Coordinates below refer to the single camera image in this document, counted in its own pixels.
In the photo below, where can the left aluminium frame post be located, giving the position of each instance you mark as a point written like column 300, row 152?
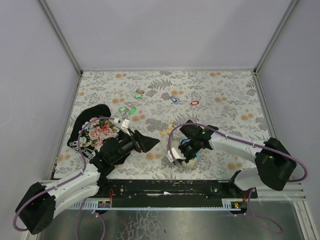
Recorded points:
column 60, row 36

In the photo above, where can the left white cable duct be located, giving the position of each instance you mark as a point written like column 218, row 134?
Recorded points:
column 89, row 204

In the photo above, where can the right white cable duct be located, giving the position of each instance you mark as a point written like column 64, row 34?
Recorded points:
column 234, row 206

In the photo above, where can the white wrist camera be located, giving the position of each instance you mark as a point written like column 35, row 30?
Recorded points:
column 125, row 126
column 174, row 155

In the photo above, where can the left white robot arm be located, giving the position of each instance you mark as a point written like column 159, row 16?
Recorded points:
column 43, row 202

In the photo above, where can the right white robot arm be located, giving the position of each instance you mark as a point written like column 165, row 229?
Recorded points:
column 273, row 163

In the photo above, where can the black floral cloth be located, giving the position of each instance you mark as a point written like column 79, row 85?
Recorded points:
column 92, row 131

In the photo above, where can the green key tag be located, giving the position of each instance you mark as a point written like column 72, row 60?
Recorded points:
column 137, row 96
column 122, row 109
column 132, row 111

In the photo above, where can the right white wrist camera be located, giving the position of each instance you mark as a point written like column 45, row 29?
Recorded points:
column 174, row 155

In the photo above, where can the green key tag upper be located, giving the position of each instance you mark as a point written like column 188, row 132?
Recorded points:
column 137, row 96

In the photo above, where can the green key tag left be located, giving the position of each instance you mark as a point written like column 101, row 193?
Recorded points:
column 122, row 109

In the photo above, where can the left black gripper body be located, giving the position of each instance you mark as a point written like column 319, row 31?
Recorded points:
column 137, row 141

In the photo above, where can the aluminium frame post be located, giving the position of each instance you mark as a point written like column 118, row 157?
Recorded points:
column 281, row 25
column 60, row 36

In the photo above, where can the right aluminium frame post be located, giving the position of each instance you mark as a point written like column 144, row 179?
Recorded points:
column 281, row 25

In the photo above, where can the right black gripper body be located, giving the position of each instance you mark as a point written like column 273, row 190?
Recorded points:
column 185, row 152

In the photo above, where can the yellow key tag upper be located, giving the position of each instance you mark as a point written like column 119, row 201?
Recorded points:
column 170, row 126

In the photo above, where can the floral table mat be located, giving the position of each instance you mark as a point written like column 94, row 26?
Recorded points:
column 228, row 100

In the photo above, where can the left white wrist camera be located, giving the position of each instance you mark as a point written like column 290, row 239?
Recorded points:
column 125, row 126

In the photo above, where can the red key tag right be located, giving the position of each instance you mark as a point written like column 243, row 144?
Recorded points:
column 193, row 103

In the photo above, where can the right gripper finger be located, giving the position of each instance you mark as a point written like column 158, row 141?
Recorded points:
column 193, row 156
column 181, row 162

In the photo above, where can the green key tag middle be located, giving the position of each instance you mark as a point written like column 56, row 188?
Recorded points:
column 132, row 111

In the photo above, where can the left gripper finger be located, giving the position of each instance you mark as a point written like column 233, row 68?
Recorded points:
column 146, row 147
column 145, row 141

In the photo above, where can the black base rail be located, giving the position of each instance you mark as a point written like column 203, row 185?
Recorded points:
column 171, row 193

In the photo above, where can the white cable duct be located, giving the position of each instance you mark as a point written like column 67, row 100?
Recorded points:
column 89, row 204
column 234, row 206

